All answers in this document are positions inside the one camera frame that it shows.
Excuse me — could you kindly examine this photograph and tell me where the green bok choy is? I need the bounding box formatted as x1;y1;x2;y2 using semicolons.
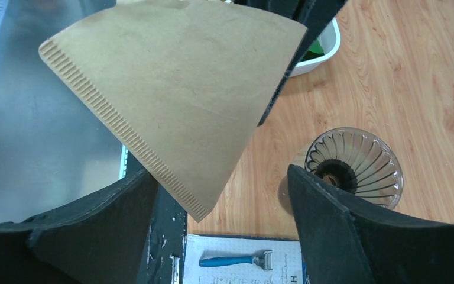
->
300;40;325;62

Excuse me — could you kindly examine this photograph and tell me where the glass ribbed coffee dripper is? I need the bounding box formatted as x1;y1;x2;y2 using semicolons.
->
304;127;404;209

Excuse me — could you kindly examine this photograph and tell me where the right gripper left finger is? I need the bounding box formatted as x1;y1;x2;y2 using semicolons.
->
0;170;158;283

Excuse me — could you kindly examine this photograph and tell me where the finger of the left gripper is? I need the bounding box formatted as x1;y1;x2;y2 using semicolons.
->
235;0;347;126

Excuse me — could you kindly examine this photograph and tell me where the razor retail package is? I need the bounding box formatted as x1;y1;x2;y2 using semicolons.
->
182;234;310;283

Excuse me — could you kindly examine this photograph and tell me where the brown paper coffee filter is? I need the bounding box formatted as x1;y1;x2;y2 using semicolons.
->
38;1;306;221

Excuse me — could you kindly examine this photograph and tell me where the white vegetable tray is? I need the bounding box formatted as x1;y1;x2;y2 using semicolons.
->
290;18;341;77

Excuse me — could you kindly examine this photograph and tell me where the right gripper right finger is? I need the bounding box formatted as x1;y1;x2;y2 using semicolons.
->
287;164;454;283

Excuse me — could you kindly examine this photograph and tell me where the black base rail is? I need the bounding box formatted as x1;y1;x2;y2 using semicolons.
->
112;150;187;283

